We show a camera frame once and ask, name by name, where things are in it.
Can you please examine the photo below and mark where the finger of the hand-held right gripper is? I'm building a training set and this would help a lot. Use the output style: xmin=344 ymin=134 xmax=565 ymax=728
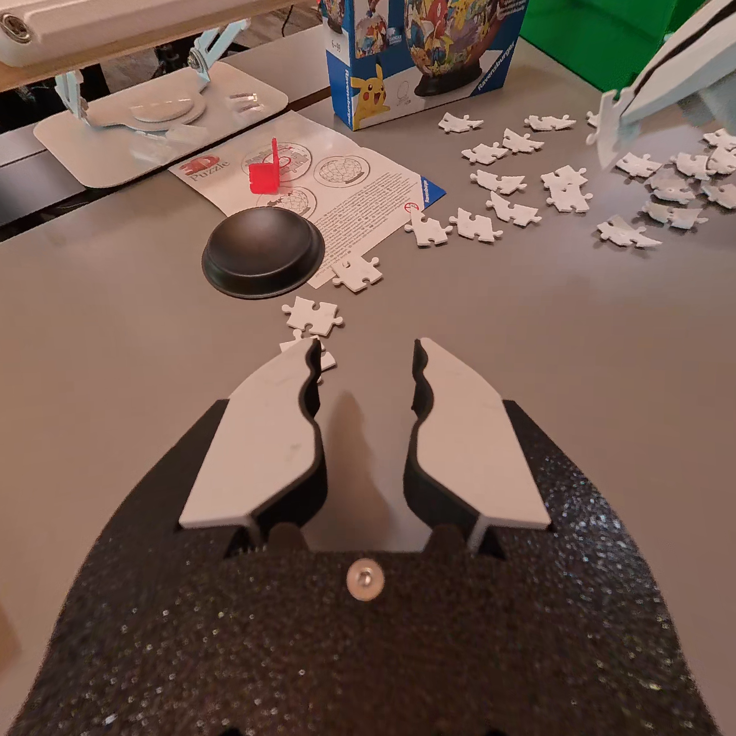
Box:
xmin=618 ymin=10 xmax=736 ymax=128
xmin=629 ymin=0 xmax=736 ymax=91

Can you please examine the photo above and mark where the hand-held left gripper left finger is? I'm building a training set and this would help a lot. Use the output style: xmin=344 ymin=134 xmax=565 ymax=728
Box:
xmin=178 ymin=337 xmax=330 ymax=539

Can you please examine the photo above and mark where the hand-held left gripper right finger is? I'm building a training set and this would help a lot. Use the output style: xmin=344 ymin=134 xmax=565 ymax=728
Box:
xmin=402 ymin=337 xmax=553 ymax=554

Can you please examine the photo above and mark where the white curved puzzle piece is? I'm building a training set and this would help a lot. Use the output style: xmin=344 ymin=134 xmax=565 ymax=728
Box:
xmin=586 ymin=89 xmax=636 ymax=171

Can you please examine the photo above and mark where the spread of white puzzle pieces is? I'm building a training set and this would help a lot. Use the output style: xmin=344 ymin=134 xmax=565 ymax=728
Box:
xmin=279 ymin=112 xmax=736 ymax=383

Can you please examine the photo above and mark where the black round puzzle stand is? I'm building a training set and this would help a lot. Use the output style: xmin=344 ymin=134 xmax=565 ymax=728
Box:
xmin=201 ymin=208 xmax=325 ymax=300

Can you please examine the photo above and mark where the blue puzzle box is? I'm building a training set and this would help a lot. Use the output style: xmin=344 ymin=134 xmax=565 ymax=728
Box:
xmin=319 ymin=0 xmax=530 ymax=132

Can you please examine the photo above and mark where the green plastic bin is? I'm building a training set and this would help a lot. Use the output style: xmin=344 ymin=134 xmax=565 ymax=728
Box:
xmin=520 ymin=0 xmax=736 ymax=93

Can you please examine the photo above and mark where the red plastic tool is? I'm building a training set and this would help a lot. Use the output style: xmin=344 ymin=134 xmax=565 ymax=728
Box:
xmin=248 ymin=137 xmax=284 ymax=196

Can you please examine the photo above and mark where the white instruction leaflet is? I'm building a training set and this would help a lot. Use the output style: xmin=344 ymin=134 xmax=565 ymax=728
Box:
xmin=168 ymin=111 xmax=448 ymax=289

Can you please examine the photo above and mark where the white board stand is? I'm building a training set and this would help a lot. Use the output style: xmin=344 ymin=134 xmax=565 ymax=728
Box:
xmin=0 ymin=0 xmax=320 ymax=189

